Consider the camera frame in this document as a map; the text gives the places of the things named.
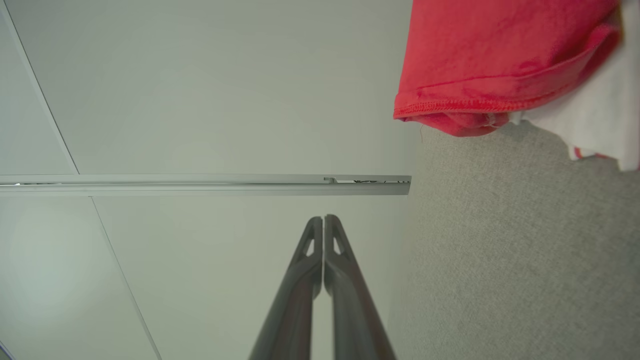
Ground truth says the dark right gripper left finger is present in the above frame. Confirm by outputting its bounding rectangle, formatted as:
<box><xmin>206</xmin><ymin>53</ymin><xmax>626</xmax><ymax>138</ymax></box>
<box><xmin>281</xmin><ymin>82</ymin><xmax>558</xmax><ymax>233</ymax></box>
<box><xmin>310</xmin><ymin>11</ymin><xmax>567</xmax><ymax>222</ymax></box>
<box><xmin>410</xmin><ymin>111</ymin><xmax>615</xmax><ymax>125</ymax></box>
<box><xmin>248</xmin><ymin>216</ymin><xmax>324</xmax><ymax>360</ymax></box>

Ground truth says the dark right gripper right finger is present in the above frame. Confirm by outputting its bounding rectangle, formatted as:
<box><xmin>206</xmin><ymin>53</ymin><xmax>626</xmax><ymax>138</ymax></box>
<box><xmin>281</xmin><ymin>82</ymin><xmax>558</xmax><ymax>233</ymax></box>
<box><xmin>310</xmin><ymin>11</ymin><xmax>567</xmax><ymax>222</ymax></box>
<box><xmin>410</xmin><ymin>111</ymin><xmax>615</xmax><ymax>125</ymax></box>
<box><xmin>324</xmin><ymin>214</ymin><xmax>397</xmax><ymax>360</ymax></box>

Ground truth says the red white number 23 jersey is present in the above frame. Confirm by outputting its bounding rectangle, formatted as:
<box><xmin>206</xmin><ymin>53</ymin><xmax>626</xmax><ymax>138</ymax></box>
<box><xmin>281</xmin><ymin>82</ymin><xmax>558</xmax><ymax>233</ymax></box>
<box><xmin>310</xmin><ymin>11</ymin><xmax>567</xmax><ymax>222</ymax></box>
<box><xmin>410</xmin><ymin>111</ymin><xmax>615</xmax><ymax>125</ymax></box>
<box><xmin>393</xmin><ymin>0</ymin><xmax>640</xmax><ymax>173</ymax></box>

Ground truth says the grey partition post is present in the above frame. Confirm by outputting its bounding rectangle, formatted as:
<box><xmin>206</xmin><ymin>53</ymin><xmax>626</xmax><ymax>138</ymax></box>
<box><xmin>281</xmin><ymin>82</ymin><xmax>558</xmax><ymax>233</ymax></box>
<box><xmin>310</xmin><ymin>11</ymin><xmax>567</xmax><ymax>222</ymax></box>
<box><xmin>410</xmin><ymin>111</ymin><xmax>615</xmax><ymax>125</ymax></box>
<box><xmin>0</xmin><ymin>173</ymin><xmax>412</xmax><ymax>197</ymax></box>

